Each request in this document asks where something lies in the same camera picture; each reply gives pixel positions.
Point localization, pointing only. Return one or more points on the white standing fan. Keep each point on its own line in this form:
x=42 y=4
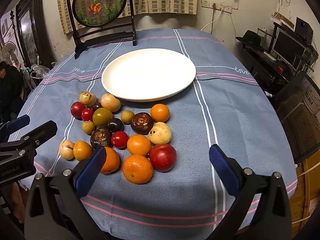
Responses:
x=8 y=52

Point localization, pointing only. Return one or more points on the blue striped tablecloth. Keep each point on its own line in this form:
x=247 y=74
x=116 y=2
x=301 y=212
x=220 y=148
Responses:
x=225 y=120

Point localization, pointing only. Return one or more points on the computer monitor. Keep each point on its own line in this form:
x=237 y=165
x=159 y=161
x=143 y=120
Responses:
x=287 y=45

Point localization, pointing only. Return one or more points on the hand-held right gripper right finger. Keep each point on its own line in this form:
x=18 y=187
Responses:
x=223 y=172

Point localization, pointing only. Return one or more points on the small yellow fruit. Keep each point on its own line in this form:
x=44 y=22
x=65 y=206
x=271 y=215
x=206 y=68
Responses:
x=127 y=116
x=88 y=127

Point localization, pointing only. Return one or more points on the white wall power strip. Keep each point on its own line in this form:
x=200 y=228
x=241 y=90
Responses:
x=222 y=7

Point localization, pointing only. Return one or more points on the round goldfish screen on stand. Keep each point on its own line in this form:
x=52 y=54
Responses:
x=100 y=3

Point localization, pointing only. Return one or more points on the small shiny red fruit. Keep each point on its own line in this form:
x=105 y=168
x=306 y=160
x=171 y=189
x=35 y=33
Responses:
x=87 y=115
x=119 y=140

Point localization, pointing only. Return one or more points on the black desk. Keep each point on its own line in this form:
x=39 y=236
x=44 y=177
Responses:
x=260 y=62

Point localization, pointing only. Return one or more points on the dark red plum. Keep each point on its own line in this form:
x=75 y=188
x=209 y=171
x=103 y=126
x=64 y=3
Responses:
x=77 y=109

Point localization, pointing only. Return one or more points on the dark purple plum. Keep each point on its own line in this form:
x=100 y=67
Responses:
x=115 y=125

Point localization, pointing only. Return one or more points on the cardboard box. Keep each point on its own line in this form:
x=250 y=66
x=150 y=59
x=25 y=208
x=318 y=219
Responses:
x=306 y=195

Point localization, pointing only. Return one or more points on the clear plastic bag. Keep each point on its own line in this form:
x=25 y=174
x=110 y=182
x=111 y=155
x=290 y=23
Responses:
x=40 y=70

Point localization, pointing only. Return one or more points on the yellowish orange fruit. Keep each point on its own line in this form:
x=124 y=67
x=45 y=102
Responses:
x=82 y=150

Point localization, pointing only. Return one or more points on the black mesh chair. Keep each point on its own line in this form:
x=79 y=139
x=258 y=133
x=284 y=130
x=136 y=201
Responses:
x=297 y=105

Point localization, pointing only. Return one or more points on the white round plate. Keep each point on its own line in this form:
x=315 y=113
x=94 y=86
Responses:
x=148 y=73

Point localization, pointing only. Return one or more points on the orange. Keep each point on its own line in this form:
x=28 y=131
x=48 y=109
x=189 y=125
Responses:
x=160 y=113
x=112 y=161
x=137 y=169
x=139 y=145

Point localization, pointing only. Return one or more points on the black hat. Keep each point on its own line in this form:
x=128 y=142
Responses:
x=250 y=38

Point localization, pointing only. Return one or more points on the dark carved wooden frame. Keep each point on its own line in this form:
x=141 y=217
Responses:
x=30 y=37

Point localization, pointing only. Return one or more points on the large red plum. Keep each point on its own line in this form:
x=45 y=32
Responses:
x=163 y=157

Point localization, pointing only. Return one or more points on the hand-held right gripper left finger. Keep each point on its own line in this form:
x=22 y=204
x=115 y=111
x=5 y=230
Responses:
x=91 y=172

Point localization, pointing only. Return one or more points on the black speaker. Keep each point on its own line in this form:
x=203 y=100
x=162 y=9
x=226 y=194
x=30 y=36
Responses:
x=303 y=30

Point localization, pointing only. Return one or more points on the dark brown mangosteen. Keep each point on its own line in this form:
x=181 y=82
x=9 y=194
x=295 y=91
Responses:
x=101 y=138
x=141 y=123

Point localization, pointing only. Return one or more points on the small dark purple fruit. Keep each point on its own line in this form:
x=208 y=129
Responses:
x=96 y=105

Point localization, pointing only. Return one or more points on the white wall socket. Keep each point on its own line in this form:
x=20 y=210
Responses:
x=206 y=3

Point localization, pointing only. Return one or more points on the olive green fruit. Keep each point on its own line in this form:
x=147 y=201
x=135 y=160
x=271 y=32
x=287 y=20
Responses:
x=102 y=116

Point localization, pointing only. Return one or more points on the large tan fruit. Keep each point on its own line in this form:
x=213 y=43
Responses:
x=160 y=133
x=110 y=102

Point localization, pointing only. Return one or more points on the tan fruit with brown marks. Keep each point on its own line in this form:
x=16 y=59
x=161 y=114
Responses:
x=87 y=98
x=67 y=149

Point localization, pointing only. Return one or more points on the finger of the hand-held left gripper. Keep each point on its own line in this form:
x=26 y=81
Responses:
x=18 y=123
x=40 y=131

